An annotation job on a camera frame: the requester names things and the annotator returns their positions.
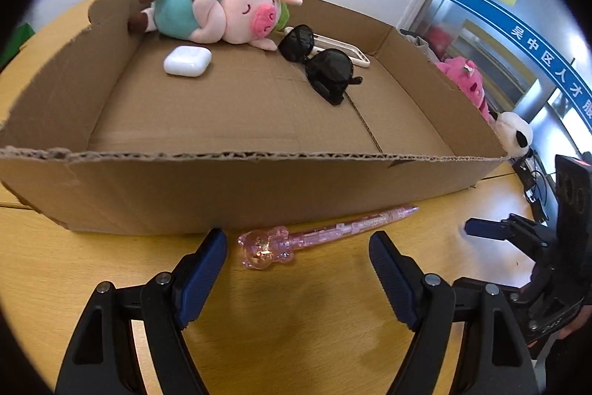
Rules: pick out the beige jacket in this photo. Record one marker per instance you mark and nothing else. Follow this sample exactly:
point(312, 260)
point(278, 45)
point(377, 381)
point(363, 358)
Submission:
point(414, 41)

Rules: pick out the white earbuds case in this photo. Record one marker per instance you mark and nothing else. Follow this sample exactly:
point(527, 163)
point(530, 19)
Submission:
point(187, 61)

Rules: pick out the white phone case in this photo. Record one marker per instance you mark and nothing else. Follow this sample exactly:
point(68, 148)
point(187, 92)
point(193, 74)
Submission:
point(358, 57)

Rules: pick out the green cloth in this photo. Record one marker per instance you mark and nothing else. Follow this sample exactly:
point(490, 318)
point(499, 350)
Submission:
point(14, 43)

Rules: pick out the brown cardboard box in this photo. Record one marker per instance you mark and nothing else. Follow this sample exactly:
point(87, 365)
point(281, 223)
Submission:
point(231, 136)

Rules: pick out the blue banner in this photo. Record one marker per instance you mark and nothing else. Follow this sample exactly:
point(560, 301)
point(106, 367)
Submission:
point(532, 39)

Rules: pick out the black sunglasses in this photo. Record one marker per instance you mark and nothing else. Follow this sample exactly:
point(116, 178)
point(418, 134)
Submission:
point(330, 69)

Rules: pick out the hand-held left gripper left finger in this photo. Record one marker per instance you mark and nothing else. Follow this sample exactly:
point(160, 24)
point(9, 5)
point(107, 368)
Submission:
point(203, 279)

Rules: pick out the pink transparent pen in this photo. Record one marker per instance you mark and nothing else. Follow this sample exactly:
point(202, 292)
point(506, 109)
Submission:
point(323, 233)

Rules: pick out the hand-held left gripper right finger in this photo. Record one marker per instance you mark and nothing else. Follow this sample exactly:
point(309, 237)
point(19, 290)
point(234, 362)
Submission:
point(391, 279)

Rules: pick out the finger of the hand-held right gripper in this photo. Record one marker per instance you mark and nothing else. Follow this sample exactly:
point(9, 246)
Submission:
point(483, 229)
point(476, 291)

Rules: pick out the panda plush toy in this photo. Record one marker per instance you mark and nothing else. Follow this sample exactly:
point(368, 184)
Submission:
point(511, 134)

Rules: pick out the pink pig plush toy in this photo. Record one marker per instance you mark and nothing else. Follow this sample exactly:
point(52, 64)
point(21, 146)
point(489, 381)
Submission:
point(203, 2)

